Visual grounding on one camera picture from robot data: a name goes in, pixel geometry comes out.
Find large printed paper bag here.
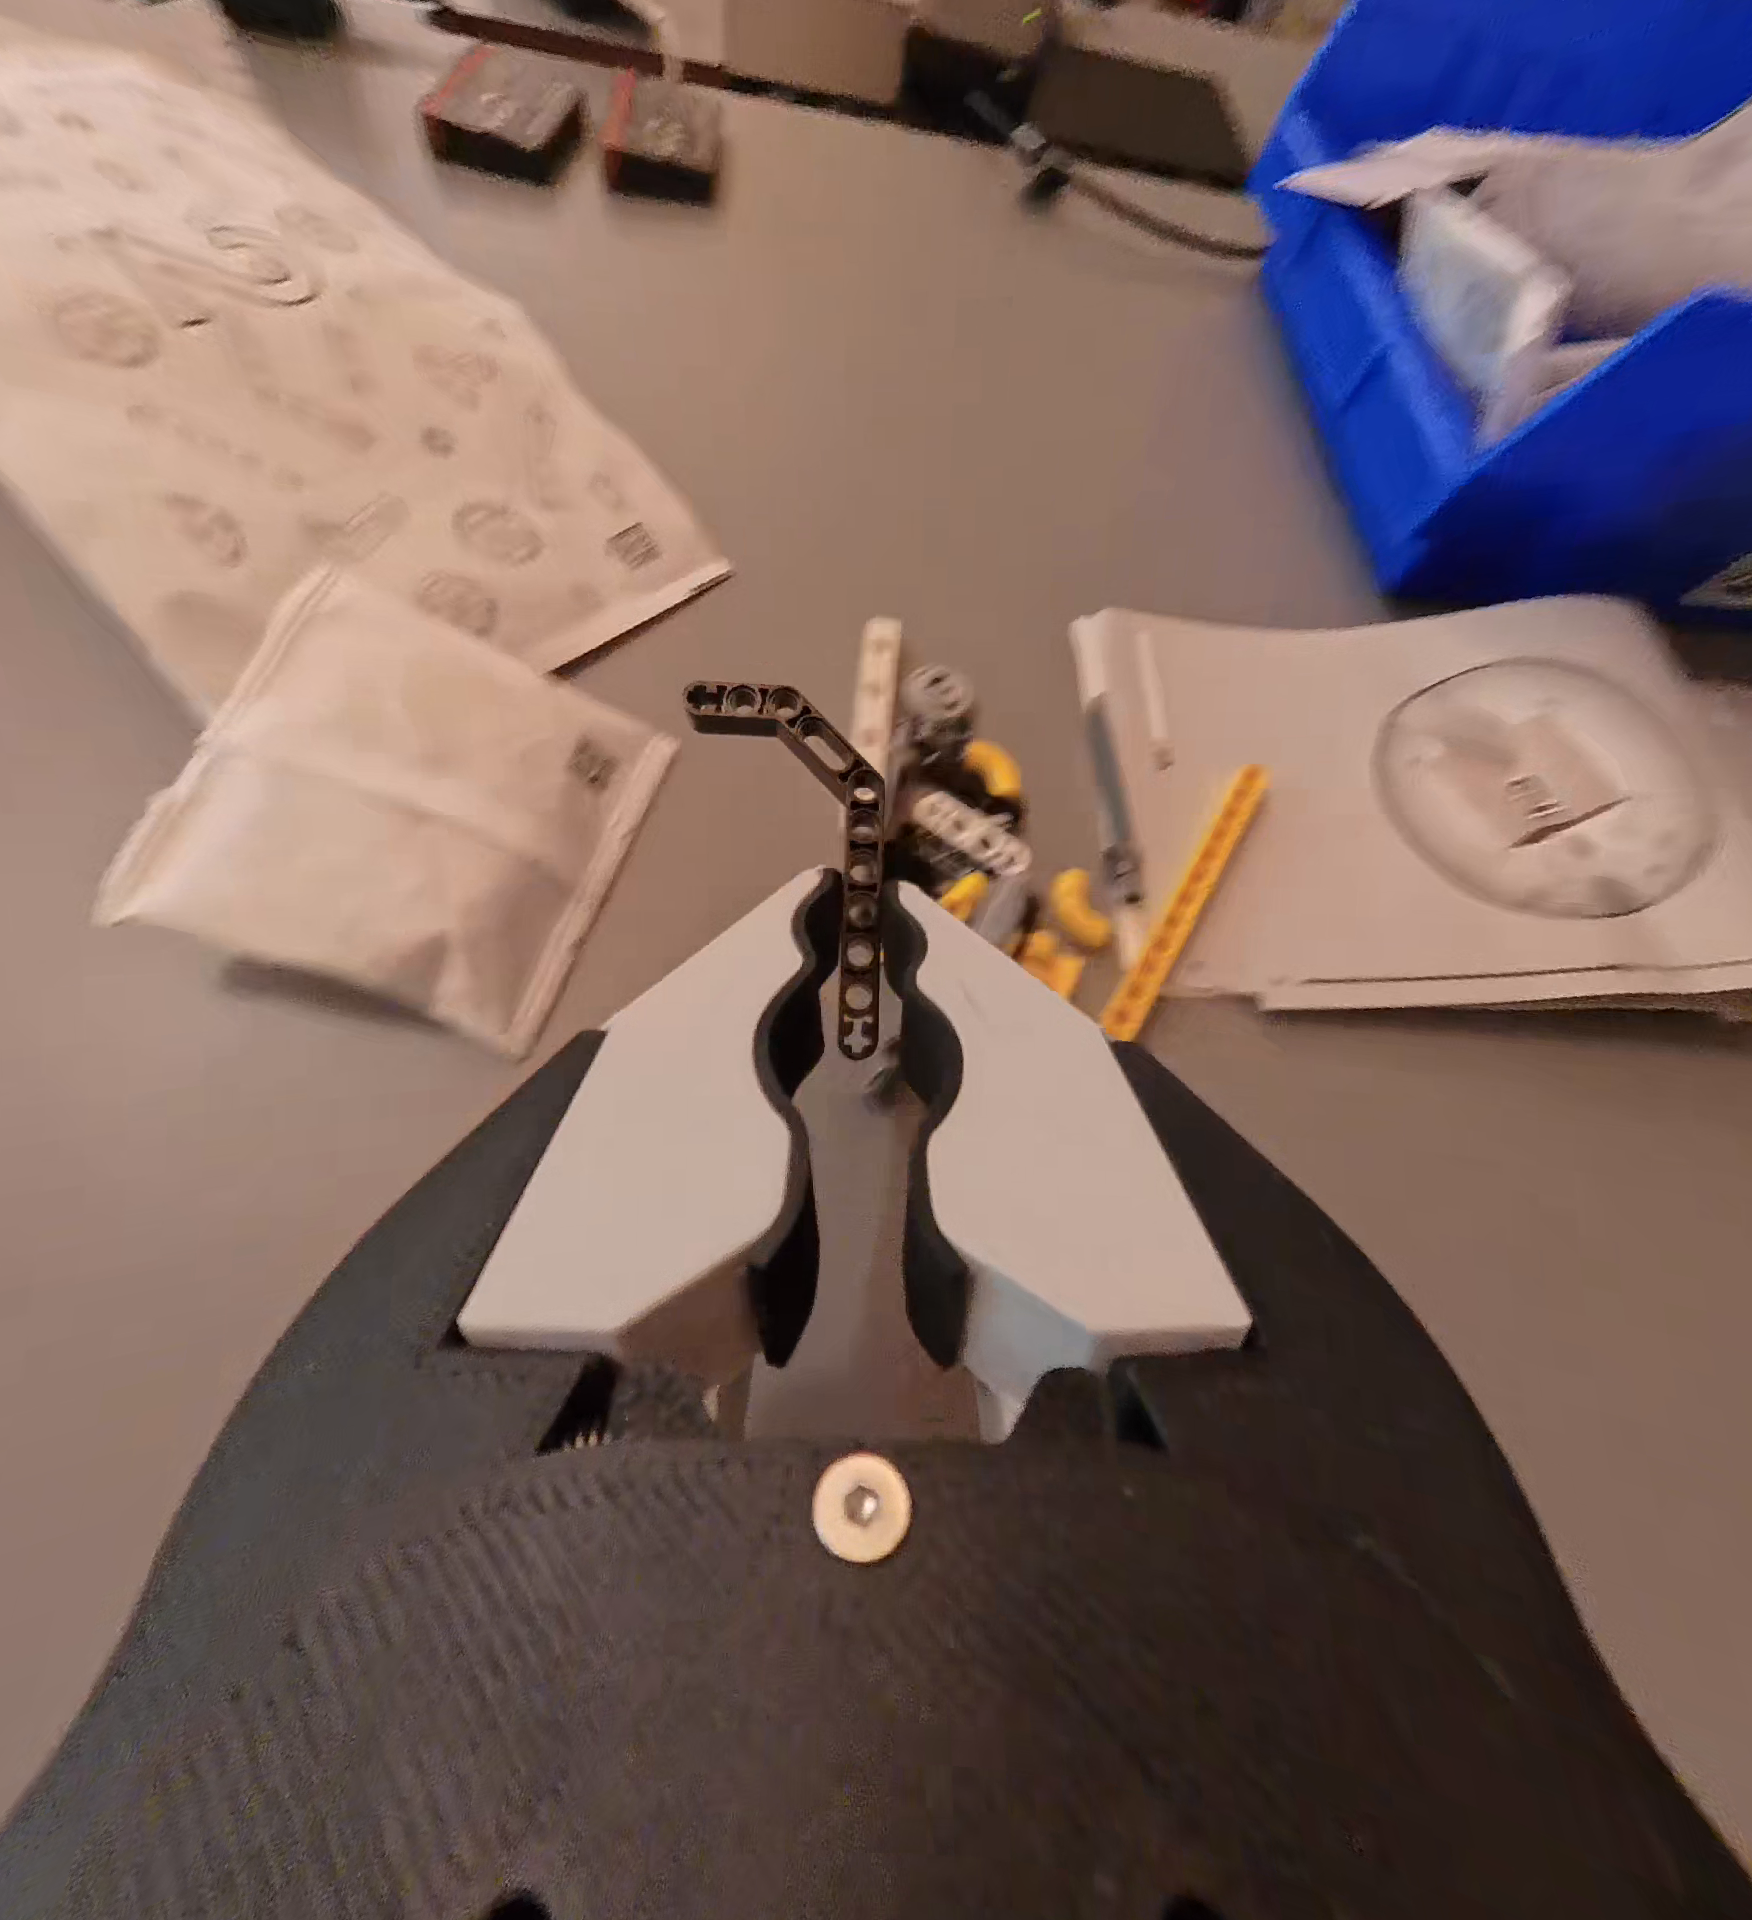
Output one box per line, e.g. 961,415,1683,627
0,25,740,725

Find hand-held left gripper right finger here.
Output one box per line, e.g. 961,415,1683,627
886,879,1260,1444

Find large blue storage bin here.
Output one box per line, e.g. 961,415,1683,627
1249,0,1752,609

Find black flat device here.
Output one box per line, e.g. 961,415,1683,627
1027,34,1249,184

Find white lego beam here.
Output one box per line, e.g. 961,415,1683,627
854,618,904,783

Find long yellow lego beam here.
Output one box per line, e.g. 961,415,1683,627
1100,761,1273,1047

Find crumpled white paper bags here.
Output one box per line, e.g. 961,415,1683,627
1279,73,1752,437

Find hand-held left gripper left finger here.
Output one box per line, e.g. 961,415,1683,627
452,871,840,1444

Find black cable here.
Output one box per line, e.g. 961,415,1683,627
965,90,1273,263

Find white thin lego liftarm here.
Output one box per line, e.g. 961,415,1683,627
912,798,1033,879

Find black bent lego beam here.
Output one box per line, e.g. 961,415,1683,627
684,678,886,1065

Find grey lego sword blade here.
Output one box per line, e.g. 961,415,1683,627
1085,681,1149,914

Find small white paper bag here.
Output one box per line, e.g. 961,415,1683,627
92,569,684,1059

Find lego instruction booklet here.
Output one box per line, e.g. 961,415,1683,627
1072,598,1752,1027

